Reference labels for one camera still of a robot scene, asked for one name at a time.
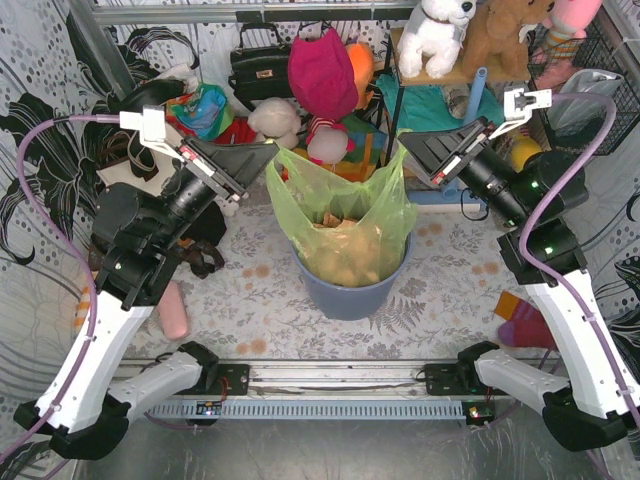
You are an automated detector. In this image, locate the green plastic trash bag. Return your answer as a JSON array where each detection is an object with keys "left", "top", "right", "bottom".
[{"left": 264, "top": 139, "right": 419, "bottom": 289}]

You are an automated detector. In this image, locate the blue plastic trash bin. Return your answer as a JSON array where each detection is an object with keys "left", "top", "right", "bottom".
[{"left": 290, "top": 233, "right": 413, "bottom": 321}]

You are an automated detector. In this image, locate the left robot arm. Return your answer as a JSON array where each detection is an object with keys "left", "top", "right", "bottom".
[{"left": 14, "top": 138, "right": 279, "bottom": 460}]

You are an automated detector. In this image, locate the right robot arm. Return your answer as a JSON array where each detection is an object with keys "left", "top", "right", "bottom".
[{"left": 398, "top": 118, "right": 639, "bottom": 452}]

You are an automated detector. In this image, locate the colourful cartoon fabric bag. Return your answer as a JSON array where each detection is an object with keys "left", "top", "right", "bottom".
[{"left": 165, "top": 83, "right": 234, "bottom": 141}]

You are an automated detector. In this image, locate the cream canvas tote bag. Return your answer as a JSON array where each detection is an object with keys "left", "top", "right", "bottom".
[{"left": 98, "top": 130, "right": 176, "bottom": 196}]

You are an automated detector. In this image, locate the dark patterned bag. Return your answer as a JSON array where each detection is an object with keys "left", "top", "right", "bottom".
[{"left": 88, "top": 184, "right": 226, "bottom": 280}]

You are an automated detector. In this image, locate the silver foil bag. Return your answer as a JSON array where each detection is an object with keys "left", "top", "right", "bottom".
[{"left": 546, "top": 67, "right": 625, "bottom": 133}]

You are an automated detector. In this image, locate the magenta fabric bag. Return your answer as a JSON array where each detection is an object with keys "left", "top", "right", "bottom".
[{"left": 288, "top": 27, "right": 358, "bottom": 121}]

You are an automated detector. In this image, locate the teal folded cloth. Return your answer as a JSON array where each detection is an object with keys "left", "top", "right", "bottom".
[{"left": 376, "top": 75, "right": 504, "bottom": 132}]

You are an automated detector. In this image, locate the yellow plush toy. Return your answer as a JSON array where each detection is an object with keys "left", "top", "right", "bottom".
[{"left": 510, "top": 135, "right": 542, "bottom": 172}]

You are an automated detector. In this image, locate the blue floor mop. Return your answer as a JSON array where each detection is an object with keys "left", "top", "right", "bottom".
[{"left": 410, "top": 67, "right": 488, "bottom": 212}]

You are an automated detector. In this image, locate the white plush bear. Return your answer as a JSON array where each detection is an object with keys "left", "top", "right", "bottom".
[{"left": 247, "top": 97, "right": 302, "bottom": 150}]

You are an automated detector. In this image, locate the black round hat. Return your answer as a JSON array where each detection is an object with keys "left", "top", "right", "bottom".
[{"left": 107, "top": 79, "right": 186, "bottom": 114}]

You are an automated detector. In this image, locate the white pink plush doll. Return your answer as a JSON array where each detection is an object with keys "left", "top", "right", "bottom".
[{"left": 306, "top": 116, "right": 356, "bottom": 166}]

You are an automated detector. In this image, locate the brown teddy bear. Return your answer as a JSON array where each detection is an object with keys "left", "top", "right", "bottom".
[{"left": 461, "top": 0, "right": 555, "bottom": 79}]

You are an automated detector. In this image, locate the black leather handbag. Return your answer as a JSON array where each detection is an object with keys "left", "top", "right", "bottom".
[{"left": 228, "top": 22, "right": 294, "bottom": 112}]

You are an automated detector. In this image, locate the white plush dog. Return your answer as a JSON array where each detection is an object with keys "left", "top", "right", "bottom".
[{"left": 397, "top": 0, "right": 476, "bottom": 79}]

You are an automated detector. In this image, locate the orange plush toy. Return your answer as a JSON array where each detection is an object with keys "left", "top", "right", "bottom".
[{"left": 346, "top": 43, "right": 374, "bottom": 110}]

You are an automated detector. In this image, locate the crumpled printed waste paper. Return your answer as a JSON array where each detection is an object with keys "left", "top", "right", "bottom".
[{"left": 298, "top": 212, "right": 404, "bottom": 288}]

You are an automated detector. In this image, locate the pink plush toy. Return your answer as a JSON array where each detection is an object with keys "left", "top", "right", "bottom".
[{"left": 542, "top": 0, "right": 602, "bottom": 56}]

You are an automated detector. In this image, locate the pink glasses case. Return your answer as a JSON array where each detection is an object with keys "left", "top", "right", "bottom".
[{"left": 157, "top": 281, "right": 189, "bottom": 341}]

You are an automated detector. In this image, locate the orange white checked cloth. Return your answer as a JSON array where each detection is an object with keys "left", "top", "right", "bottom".
[{"left": 73, "top": 287, "right": 91, "bottom": 334}]

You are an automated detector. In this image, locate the orange purple sock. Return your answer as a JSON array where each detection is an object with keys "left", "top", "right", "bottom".
[{"left": 494, "top": 291, "right": 557, "bottom": 350}]

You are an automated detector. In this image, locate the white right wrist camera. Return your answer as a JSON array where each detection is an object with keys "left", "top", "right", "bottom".
[{"left": 490, "top": 87, "right": 552, "bottom": 139}]

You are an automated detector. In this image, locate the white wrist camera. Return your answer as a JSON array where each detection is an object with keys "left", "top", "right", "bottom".
[
  {"left": 490, "top": 87, "right": 552, "bottom": 139},
  {"left": 119, "top": 106, "right": 183, "bottom": 159}
]

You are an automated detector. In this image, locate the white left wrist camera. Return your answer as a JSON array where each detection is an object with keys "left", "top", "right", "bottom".
[{"left": 119, "top": 106, "right": 183, "bottom": 159}]

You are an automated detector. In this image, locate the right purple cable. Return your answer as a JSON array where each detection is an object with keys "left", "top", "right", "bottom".
[{"left": 489, "top": 91, "right": 640, "bottom": 480}]

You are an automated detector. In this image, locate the purple cable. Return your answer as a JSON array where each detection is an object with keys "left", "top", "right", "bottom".
[
  {"left": 0, "top": 112, "right": 216, "bottom": 466},
  {"left": 489, "top": 91, "right": 640, "bottom": 480}
]

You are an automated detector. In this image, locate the black wire basket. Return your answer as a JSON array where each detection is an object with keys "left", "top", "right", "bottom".
[{"left": 528, "top": 23, "right": 639, "bottom": 155}]

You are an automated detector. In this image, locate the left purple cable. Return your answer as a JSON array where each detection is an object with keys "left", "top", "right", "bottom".
[{"left": 0, "top": 112, "right": 216, "bottom": 466}]

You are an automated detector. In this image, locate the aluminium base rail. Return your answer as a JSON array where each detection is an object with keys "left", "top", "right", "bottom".
[{"left": 109, "top": 357, "right": 551, "bottom": 401}]

